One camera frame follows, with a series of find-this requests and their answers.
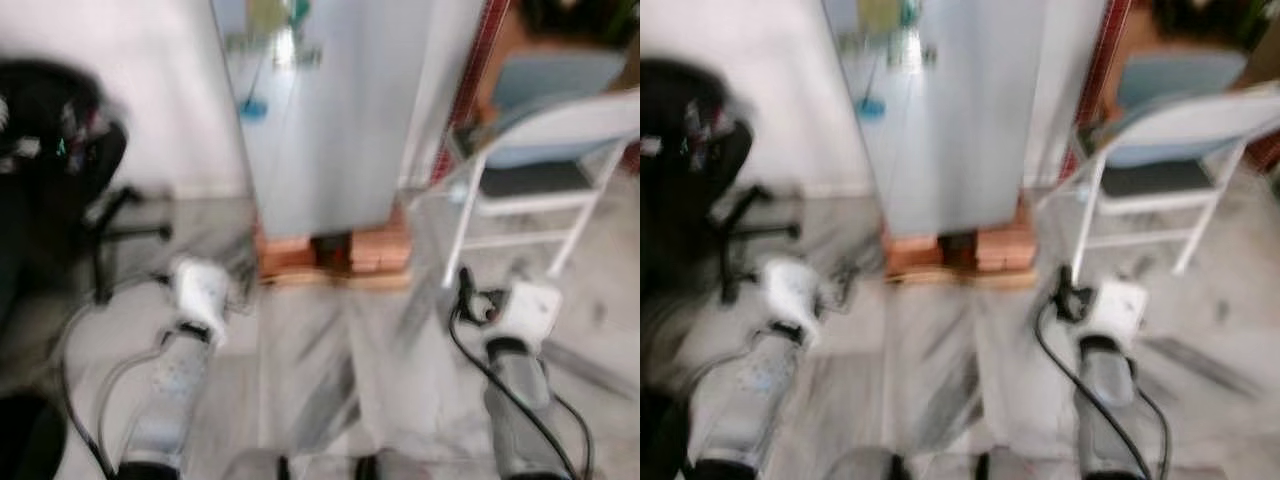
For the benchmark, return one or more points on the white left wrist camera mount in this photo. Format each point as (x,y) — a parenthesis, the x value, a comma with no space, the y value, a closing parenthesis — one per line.
(795,290)
(203,290)

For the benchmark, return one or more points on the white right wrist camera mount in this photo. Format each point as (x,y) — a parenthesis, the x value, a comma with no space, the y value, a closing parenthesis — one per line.
(1118,308)
(528,308)

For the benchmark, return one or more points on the grey robot legs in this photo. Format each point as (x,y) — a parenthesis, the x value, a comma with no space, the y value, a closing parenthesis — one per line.
(910,467)
(300,467)

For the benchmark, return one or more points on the black office chair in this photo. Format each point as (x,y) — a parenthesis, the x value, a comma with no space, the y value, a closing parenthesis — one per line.
(50,140)
(690,150)

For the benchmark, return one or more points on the red brick fridge base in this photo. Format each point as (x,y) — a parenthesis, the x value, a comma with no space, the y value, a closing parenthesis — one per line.
(380,252)
(1005,250)

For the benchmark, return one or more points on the silver grey fridge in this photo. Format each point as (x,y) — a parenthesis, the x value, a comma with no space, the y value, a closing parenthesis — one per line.
(340,130)
(960,130)

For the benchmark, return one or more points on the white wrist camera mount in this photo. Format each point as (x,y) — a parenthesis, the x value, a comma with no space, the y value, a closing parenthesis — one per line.
(795,290)
(203,290)
(1118,308)
(528,308)

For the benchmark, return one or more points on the white folding chair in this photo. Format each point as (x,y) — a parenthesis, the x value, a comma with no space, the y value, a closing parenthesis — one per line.
(1180,125)
(560,125)

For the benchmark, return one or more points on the light blue plastic chair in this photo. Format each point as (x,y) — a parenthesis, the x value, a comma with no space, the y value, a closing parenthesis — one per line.
(555,78)
(1180,78)

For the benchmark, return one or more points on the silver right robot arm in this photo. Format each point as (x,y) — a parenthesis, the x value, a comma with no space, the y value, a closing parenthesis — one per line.
(520,400)
(1110,400)

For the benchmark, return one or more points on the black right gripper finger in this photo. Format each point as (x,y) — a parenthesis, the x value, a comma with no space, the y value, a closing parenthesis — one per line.
(467,282)
(1066,280)

